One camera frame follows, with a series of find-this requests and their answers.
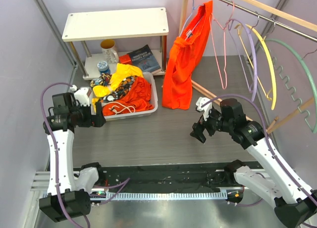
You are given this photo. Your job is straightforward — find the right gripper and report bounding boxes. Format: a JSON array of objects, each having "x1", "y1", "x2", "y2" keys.
[{"x1": 190, "y1": 106, "x2": 233, "y2": 143}]

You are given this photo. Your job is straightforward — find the yellow shorts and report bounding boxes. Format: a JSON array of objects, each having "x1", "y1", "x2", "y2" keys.
[{"x1": 92, "y1": 63, "x2": 143, "y2": 101}]

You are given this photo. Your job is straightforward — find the pink wire hanger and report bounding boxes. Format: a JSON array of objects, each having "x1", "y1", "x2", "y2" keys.
[{"x1": 210, "y1": 0, "x2": 235, "y2": 90}]

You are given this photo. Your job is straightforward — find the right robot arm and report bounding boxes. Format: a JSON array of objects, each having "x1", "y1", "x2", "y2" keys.
[{"x1": 190, "y1": 97, "x2": 317, "y2": 228}]

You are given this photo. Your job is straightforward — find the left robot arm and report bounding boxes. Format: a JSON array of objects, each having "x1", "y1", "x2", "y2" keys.
[{"x1": 39, "y1": 88, "x2": 106, "y2": 223}]

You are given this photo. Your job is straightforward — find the colourful letter patterned shorts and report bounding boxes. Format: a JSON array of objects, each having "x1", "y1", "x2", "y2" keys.
[{"x1": 90, "y1": 73, "x2": 112, "y2": 88}]

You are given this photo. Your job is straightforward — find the black orange white patterned shorts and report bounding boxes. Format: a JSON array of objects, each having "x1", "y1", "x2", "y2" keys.
[{"x1": 101, "y1": 76, "x2": 138, "y2": 103}]

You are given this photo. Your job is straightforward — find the orange shorts in basket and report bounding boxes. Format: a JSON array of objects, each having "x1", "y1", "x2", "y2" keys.
[{"x1": 102, "y1": 77, "x2": 154, "y2": 116}]

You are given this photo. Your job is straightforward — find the orange shorts on hanger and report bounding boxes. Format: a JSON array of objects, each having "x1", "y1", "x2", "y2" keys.
[{"x1": 162, "y1": 0, "x2": 213, "y2": 110}]

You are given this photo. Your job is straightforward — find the yellow hanger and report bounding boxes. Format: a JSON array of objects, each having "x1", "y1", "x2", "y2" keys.
[{"x1": 235, "y1": 23, "x2": 277, "y2": 110}]

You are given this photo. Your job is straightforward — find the green wavy hanger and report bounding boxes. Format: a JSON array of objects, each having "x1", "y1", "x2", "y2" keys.
[{"x1": 264, "y1": 38, "x2": 317, "y2": 134}]

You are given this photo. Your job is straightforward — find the purple hanger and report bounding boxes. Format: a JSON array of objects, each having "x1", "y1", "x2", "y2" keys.
[{"x1": 226, "y1": 18, "x2": 258, "y2": 102}]

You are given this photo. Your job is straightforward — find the light blue hanger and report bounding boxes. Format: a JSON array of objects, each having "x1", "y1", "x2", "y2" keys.
[{"x1": 178, "y1": 0, "x2": 206, "y2": 37}]

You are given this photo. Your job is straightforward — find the blue round tin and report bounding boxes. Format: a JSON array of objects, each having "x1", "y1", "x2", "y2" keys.
[{"x1": 97, "y1": 60, "x2": 111, "y2": 75}]

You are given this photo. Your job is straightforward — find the orange cube box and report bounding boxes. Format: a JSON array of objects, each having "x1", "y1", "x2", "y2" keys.
[{"x1": 119, "y1": 54, "x2": 132, "y2": 65}]

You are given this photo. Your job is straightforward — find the white yellow mug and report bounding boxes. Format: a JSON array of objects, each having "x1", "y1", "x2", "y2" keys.
[{"x1": 100, "y1": 39, "x2": 119, "y2": 64}]

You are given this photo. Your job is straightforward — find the white laundry basket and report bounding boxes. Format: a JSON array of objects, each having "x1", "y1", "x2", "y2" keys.
[{"x1": 92, "y1": 73, "x2": 158, "y2": 121}]

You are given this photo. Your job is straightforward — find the dark blue book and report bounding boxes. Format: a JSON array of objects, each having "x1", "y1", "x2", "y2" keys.
[{"x1": 127, "y1": 45, "x2": 161, "y2": 73}]

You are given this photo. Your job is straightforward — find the white two-tier shelf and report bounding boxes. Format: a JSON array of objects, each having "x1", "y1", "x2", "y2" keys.
[{"x1": 62, "y1": 7, "x2": 169, "y2": 80}]

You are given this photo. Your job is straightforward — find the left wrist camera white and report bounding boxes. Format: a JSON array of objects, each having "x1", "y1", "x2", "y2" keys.
[{"x1": 70, "y1": 85, "x2": 93, "y2": 106}]

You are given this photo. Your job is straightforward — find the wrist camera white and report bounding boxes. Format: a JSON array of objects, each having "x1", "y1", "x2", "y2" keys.
[
  {"x1": 196, "y1": 97, "x2": 212, "y2": 114},
  {"x1": 70, "y1": 85, "x2": 93, "y2": 106}
]

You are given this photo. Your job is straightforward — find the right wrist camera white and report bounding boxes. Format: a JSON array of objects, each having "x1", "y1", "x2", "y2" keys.
[{"x1": 196, "y1": 97, "x2": 212, "y2": 114}]

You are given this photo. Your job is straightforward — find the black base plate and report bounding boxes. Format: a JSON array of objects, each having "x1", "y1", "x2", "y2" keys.
[{"x1": 74, "y1": 161, "x2": 270, "y2": 195}]

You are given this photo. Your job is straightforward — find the white slotted cable duct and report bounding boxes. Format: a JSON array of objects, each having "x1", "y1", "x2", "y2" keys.
[{"x1": 42, "y1": 191, "x2": 228, "y2": 201}]

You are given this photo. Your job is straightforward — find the metal clothes rail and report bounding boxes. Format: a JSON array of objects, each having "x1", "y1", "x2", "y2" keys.
[{"x1": 218, "y1": 0, "x2": 317, "y2": 43}]

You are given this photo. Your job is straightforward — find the wooden rack frame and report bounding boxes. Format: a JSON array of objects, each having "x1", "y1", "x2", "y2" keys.
[{"x1": 179, "y1": 0, "x2": 317, "y2": 133}]

